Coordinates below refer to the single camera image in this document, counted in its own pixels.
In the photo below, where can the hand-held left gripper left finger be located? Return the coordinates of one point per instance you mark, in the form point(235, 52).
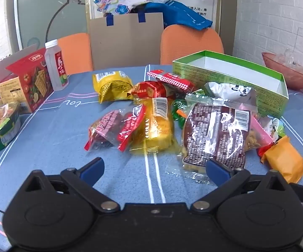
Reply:
point(92, 170)

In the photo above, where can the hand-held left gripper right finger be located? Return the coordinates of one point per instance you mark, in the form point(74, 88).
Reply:
point(217, 171)

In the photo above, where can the orange snack packet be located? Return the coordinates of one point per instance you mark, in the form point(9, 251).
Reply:
point(285, 160)

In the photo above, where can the large brown bread packet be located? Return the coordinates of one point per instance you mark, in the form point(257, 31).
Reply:
point(214, 136)

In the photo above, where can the red clear dried fruit packet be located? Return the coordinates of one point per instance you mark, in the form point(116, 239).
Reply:
point(102, 128)

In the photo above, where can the pink clear snack packet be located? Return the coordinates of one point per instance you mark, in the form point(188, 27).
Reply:
point(257, 134)

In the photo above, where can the narrow red clear snack packet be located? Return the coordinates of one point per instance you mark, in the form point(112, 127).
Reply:
point(130, 126)

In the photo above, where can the yellow cake packet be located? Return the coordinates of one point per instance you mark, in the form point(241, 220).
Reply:
point(158, 128)

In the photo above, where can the green candy packet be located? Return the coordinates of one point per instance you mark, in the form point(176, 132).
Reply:
point(180, 107)

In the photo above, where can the silver white snack packet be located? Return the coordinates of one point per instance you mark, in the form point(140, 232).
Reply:
point(227, 90)

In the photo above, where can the yellow snack packet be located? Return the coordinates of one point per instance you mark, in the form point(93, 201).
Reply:
point(112, 85)

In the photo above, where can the green cardboard box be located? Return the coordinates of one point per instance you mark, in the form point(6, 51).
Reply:
point(246, 80)

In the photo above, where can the red gold snack packet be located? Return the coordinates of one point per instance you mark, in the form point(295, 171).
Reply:
point(151, 90)

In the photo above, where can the red white checkered snack packet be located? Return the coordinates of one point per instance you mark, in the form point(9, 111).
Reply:
point(173, 80)

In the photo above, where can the blue tablecloth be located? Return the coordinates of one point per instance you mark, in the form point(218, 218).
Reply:
point(62, 126)

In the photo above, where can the pink plastic bowl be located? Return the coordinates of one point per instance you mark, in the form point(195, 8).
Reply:
point(288, 74)

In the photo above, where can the clear plastic bag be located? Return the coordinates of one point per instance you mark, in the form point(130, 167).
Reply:
point(289, 59)

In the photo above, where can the instant noodle bowl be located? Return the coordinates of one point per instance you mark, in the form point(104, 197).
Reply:
point(0, 128)

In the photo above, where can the red cracker box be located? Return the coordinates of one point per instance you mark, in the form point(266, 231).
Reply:
point(33, 81)

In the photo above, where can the white drink bottle red label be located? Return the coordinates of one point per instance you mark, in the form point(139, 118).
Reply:
point(57, 65)

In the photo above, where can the orange chair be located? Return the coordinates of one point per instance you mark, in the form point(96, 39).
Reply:
point(190, 42)
point(75, 52)

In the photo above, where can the brown cardboard box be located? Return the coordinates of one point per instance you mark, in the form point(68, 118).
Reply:
point(126, 42)

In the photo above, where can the blue plastic bag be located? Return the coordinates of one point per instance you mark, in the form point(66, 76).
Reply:
point(185, 14)

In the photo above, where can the frosted glass panel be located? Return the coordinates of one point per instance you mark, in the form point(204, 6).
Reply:
point(49, 10)

